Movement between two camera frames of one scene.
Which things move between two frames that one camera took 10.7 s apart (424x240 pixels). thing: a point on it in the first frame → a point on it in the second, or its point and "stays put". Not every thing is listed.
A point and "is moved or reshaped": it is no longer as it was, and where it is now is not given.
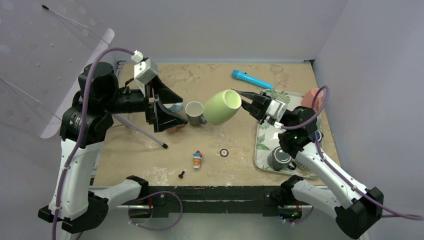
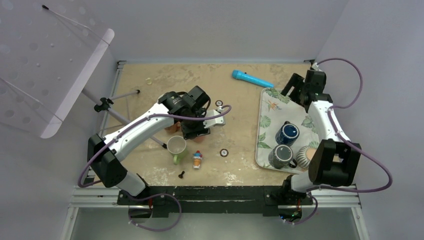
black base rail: x=166 y=201 stays put
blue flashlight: x=240 y=74 stays put
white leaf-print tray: x=267 y=138 stays put
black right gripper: x=256 y=109 → x=296 y=81
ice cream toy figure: x=197 y=157 stays put
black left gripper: x=162 y=117 → x=191 y=133
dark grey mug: x=278 y=160 stays put
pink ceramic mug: x=308 y=99 is moved or reshaped
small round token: x=224 y=152 stays put
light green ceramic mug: x=221 y=106 → x=176 y=145
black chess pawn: x=181 y=175 stays put
